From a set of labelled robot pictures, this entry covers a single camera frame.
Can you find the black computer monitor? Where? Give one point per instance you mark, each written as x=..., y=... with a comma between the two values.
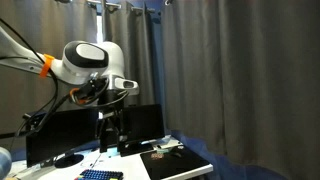
x=60, y=136

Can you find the small green packet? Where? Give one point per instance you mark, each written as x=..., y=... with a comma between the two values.
x=161, y=151

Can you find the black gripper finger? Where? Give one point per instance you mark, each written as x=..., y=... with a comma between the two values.
x=118, y=126
x=101, y=128

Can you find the black keyboard with coloured keys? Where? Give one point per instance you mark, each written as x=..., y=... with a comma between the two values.
x=101, y=175

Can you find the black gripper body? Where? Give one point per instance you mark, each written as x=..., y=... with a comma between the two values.
x=110, y=100

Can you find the metal curtain rail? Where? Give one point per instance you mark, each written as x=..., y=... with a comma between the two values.
x=113, y=5

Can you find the blue cloth cover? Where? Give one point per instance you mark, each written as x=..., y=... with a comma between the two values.
x=216, y=160

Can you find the dark grey curtain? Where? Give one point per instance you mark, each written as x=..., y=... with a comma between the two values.
x=30, y=30
x=136, y=43
x=250, y=76

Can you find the grey blue rounded object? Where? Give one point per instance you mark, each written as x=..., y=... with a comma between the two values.
x=4, y=161

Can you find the black wrist camera orange mount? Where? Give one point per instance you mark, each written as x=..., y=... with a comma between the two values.
x=86, y=91

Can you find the red white checkered card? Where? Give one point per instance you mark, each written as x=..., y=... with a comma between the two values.
x=157, y=156

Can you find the dark tray with items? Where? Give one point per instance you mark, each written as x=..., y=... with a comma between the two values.
x=173, y=163

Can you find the large black monitor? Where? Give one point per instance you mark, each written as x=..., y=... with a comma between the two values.
x=146, y=121

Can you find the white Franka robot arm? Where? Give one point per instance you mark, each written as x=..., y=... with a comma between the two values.
x=111, y=55

